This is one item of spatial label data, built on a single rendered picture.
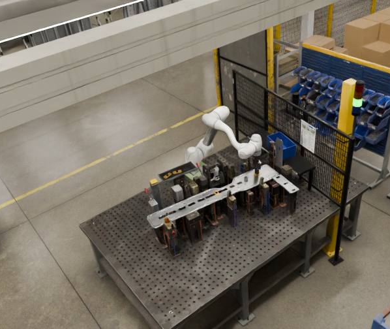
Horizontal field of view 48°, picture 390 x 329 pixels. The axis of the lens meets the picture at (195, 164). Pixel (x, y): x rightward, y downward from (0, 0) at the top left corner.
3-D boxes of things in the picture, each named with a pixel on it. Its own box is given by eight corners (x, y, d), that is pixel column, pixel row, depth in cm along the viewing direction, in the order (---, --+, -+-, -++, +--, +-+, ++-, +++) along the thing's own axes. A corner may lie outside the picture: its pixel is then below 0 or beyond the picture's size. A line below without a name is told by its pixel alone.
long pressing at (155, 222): (154, 231, 384) (154, 230, 383) (145, 217, 400) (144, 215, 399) (280, 175, 430) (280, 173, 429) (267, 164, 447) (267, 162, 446)
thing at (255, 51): (278, 140, 657) (280, 6, 540) (271, 143, 651) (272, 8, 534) (221, 110, 749) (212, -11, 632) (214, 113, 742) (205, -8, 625)
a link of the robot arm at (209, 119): (213, 121, 425) (222, 115, 433) (199, 113, 434) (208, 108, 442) (212, 131, 434) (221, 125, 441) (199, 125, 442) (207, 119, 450)
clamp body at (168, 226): (173, 260, 393) (167, 231, 371) (165, 250, 404) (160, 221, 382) (183, 255, 396) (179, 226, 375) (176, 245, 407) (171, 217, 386)
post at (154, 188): (158, 220, 437) (151, 186, 412) (155, 215, 443) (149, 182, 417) (165, 217, 440) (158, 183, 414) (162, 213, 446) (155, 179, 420)
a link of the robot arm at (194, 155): (182, 166, 489) (180, 149, 475) (193, 158, 499) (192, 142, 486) (193, 171, 480) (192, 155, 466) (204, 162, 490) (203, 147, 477)
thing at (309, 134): (314, 155, 426) (316, 127, 408) (299, 144, 442) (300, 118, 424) (315, 154, 426) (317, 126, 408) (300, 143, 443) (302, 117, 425)
